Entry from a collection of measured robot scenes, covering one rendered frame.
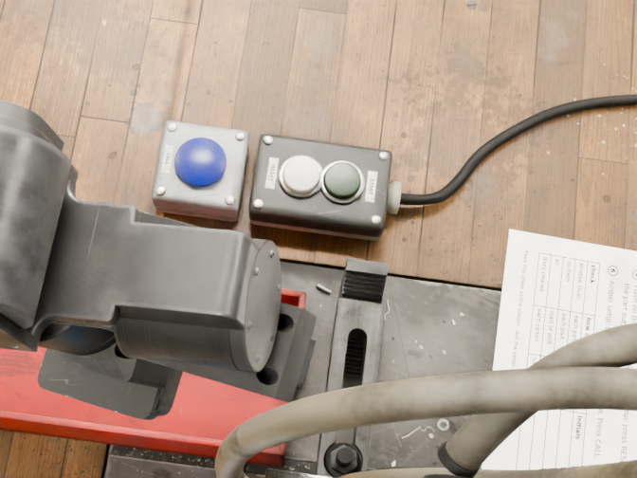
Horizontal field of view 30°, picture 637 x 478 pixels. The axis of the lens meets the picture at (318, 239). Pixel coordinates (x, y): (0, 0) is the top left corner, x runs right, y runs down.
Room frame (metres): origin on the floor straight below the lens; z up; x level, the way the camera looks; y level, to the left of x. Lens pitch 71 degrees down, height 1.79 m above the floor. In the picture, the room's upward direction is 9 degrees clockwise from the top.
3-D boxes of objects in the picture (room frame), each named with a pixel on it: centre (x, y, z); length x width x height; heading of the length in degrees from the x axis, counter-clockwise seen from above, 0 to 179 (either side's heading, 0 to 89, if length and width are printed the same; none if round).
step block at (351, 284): (0.23, -0.04, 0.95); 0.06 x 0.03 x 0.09; 1
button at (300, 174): (0.34, 0.02, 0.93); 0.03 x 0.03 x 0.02
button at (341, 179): (0.35, -0.01, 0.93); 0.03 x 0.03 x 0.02
